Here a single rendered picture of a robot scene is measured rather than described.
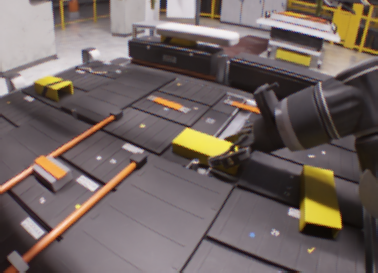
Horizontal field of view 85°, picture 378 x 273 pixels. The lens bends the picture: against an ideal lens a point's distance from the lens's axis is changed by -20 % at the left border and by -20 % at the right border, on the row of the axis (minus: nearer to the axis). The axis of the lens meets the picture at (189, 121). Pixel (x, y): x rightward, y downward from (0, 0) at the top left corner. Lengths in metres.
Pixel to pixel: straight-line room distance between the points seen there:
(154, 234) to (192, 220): 0.07
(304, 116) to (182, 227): 0.27
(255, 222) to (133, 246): 0.21
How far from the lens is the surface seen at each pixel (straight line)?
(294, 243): 0.46
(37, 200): 0.52
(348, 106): 0.42
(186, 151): 0.57
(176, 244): 0.41
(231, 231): 0.44
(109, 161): 0.56
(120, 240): 0.42
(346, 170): 0.68
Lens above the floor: 1.36
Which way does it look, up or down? 31 degrees down
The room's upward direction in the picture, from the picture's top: 4 degrees clockwise
